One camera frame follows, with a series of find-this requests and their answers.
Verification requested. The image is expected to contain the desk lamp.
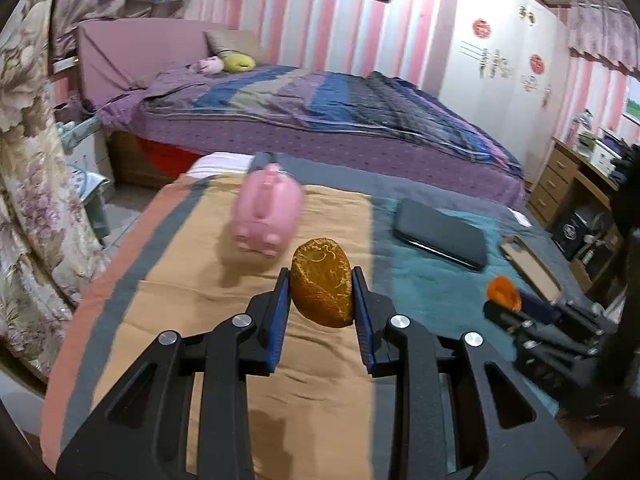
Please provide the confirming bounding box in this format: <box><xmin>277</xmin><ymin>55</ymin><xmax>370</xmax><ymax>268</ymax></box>
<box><xmin>572</xmin><ymin>109</ymin><xmax>596</xmax><ymax>141</ymax></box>

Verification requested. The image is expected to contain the pink curtain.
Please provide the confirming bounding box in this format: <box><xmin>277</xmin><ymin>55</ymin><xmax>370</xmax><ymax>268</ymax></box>
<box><xmin>50</xmin><ymin>0</ymin><xmax>201</xmax><ymax>56</ymax></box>

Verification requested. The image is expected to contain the wooden desk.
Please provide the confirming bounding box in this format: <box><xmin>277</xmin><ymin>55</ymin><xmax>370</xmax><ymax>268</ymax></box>
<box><xmin>527</xmin><ymin>137</ymin><xmax>626</xmax><ymax>241</ymax></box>

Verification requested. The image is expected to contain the pink piggy bank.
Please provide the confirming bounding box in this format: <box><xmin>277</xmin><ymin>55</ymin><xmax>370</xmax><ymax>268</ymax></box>
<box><xmin>232</xmin><ymin>162</ymin><xmax>304</xmax><ymax>257</ymax></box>

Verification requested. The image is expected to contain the tan phone case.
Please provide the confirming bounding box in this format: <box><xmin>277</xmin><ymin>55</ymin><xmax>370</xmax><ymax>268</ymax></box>
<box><xmin>499</xmin><ymin>235</ymin><xmax>563</xmax><ymax>306</ymax></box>

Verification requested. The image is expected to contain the orange brown textured peel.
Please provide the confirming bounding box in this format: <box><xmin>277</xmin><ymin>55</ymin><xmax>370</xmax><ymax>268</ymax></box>
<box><xmin>291</xmin><ymin>238</ymin><xmax>353</xmax><ymax>329</ymax></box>

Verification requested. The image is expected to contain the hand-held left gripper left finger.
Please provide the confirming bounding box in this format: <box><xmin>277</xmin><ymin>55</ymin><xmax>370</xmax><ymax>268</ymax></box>
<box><xmin>55</xmin><ymin>267</ymin><xmax>291</xmax><ymax>480</ymax></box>

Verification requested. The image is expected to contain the white wardrobe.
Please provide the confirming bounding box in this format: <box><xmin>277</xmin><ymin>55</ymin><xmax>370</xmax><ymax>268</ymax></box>
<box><xmin>440</xmin><ymin>0</ymin><xmax>576</xmax><ymax>166</ymax></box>

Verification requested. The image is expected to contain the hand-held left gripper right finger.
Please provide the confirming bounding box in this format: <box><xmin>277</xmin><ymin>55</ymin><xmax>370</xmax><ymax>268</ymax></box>
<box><xmin>351</xmin><ymin>266</ymin><xmax>586</xmax><ymax>480</ymax></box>

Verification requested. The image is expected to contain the brown pillow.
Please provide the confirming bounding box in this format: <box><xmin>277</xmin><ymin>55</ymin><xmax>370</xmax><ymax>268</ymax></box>
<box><xmin>204</xmin><ymin>29</ymin><xmax>266</xmax><ymax>61</ymax></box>

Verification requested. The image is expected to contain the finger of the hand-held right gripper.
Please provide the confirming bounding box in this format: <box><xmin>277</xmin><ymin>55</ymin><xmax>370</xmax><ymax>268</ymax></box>
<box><xmin>484</xmin><ymin>300</ymin><xmax>603</xmax><ymax>356</ymax></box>
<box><xmin>520</xmin><ymin>292</ymin><xmax>606</xmax><ymax>323</ymax></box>

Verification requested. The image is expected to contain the purple dotted bed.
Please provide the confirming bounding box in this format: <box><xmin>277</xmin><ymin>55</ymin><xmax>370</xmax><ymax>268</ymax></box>
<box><xmin>75</xmin><ymin>20</ymin><xmax>528</xmax><ymax>211</ymax></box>

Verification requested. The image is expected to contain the tan cloth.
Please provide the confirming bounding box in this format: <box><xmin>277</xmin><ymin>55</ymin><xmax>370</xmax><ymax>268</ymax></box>
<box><xmin>185</xmin><ymin>182</ymin><xmax>376</xmax><ymax>480</ymax></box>

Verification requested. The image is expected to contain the pink window valance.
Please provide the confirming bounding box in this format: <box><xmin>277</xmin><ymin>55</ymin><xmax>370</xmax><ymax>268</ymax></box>
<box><xmin>567</xmin><ymin>0</ymin><xmax>640</xmax><ymax>73</ymax></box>

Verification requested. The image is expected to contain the black bag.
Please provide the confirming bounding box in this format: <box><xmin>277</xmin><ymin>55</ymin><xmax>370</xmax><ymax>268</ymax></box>
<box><xmin>550</xmin><ymin>207</ymin><xmax>591</xmax><ymax>261</ymax></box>

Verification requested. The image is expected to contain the striped purple quilt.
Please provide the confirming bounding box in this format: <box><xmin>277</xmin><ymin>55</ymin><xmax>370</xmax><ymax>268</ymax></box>
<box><xmin>142</xmin><ymin>65</ymin><xmax>526</xmax><ymax>176</ymax></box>

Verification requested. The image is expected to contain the yellow plush toy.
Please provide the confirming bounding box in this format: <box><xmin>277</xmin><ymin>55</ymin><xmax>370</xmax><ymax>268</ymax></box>
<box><xmin>222</xmin><ymin>52</ymin><xmax>257</xmax><ymax>73</ymax></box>

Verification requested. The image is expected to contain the red cloth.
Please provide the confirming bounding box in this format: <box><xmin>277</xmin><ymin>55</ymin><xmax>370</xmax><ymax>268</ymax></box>
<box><xmin>137</xmin><ymin>139</ymin><xmax>201</xmax><ymax>173</ymax></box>

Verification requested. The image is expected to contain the white box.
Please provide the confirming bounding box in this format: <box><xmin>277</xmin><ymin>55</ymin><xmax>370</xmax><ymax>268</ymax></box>
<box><xmin>590</xmin><ymin>140</ymin><xmax>618</xmax><ymax>171</ymax></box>

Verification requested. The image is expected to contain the black flat case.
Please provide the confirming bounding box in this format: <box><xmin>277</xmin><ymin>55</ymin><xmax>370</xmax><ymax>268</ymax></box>
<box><xmin>391</xmin><ymin>198</ymin><xmax>488</xmax><ymax>272</ymax></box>

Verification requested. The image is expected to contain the floral curtain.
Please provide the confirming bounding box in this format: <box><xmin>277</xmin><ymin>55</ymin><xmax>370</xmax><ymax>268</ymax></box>
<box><xmin>0</xmin><ymin>0</ymin><xmax>113</xmax><ymax>376</ymax></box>

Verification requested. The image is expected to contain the small orange piece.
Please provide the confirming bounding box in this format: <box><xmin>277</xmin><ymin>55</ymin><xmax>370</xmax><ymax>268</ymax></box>
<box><xmin>486</xmin><ymin>276</ymin><xmax>522</xmax><ymax>312</ymax></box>

